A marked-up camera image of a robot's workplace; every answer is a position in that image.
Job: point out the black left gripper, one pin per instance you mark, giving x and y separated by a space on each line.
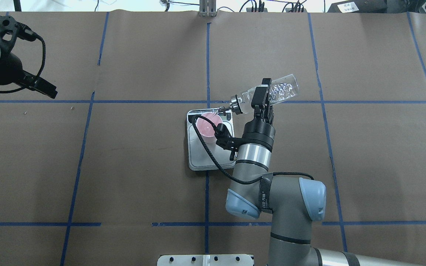
9 70

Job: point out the black box white label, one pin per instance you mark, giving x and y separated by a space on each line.
358 6

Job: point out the white digital kitchen scale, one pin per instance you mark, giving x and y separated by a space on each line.
198 158

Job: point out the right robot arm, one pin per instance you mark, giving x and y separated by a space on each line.
370 153

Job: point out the aluminium frame post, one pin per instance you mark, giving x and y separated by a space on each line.
207 8

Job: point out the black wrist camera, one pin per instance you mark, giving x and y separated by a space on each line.
225 140
11 30

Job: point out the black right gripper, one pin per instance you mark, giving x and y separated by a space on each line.
259 133

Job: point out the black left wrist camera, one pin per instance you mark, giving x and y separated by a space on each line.
11 30

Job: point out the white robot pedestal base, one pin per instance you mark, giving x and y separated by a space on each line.
206 260

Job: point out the glass sauce bottle metal spout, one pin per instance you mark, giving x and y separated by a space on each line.
282 89

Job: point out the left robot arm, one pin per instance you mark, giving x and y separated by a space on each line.
39 72

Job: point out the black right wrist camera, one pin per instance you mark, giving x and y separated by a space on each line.
225 140

